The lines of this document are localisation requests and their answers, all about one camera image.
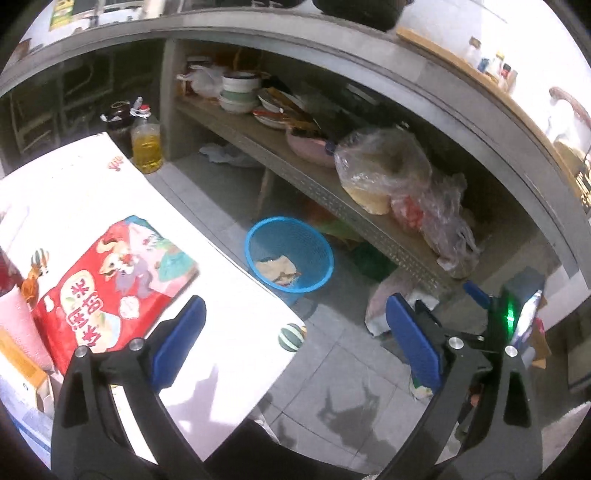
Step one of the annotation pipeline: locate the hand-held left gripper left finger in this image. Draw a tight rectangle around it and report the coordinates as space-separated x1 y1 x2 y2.
51 295 218 480

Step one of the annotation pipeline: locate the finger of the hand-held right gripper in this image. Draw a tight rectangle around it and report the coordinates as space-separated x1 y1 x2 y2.
463 280 502 333

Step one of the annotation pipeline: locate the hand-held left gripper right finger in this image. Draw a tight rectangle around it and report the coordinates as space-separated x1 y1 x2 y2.
376 293 543 480

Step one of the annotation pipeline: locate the orange peel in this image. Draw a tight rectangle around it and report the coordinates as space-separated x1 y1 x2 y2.
21 270 42 308

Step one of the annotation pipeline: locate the blue plastic basket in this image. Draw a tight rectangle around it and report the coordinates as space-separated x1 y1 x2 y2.
245 216 335 294

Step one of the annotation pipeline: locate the crumpled plastic bag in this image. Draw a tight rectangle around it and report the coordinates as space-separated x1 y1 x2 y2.
365 270 439 337

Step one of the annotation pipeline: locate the clear bag with red contents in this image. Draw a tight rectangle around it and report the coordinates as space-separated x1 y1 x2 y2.
390 173 481 273

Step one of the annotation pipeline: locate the red printed snack bag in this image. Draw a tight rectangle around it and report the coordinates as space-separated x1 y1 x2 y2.
31 215 200 376

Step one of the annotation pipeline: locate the green plastic bag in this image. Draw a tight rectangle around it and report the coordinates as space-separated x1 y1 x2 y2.
353 242 398 282

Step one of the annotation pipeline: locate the crumpled tan wrapper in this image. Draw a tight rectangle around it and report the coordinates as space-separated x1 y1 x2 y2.
256 255 301 287

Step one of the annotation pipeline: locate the pink packet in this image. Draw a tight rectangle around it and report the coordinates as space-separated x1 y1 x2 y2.
0 286 55 372

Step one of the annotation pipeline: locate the clear bag with yellow contents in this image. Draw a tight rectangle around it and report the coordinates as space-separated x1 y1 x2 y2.
333 127 432 216

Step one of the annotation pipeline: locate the orange cardboard box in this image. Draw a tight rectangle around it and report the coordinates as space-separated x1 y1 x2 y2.
0 328 49 389

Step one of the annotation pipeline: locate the white cardboard box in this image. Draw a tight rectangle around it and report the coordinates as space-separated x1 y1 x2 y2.
0 364 56 467

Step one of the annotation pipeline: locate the white jug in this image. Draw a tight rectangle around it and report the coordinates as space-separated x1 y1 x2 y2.
547 87 591 145

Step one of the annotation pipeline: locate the white rag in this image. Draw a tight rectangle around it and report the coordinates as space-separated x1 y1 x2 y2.
199 142 259 168

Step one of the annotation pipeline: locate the cooking oil bottle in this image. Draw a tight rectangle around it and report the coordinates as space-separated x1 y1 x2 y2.
130 105 163 175

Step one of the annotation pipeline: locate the grey stone shelf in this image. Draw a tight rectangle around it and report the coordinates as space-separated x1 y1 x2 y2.
174 95 467 301

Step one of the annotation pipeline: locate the pink basin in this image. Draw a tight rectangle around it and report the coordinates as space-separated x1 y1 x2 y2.
285 127 338 168

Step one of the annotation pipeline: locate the row of seasoning bottles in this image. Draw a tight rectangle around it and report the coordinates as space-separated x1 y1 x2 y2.
464 37 519 93

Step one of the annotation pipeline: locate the grey concrete counter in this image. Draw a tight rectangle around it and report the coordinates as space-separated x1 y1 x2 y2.
0 9 591 287

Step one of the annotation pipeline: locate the dark glass jar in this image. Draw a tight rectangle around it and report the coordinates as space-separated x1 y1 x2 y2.
100 99 137 158

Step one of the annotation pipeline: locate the plain white bowl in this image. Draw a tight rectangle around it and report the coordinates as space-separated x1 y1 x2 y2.
219 97 259 114

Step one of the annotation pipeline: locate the white plastic bag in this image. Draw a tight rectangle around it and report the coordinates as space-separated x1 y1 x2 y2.
178 65 227 99

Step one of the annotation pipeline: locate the white bowl with dark rim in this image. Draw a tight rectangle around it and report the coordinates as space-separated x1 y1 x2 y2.
222 71 263 93

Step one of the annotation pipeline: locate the black wok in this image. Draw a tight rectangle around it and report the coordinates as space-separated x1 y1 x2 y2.
311 0 414 32

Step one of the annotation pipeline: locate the wooden wall shelf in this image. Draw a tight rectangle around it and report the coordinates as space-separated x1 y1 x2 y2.
396 25 591 208

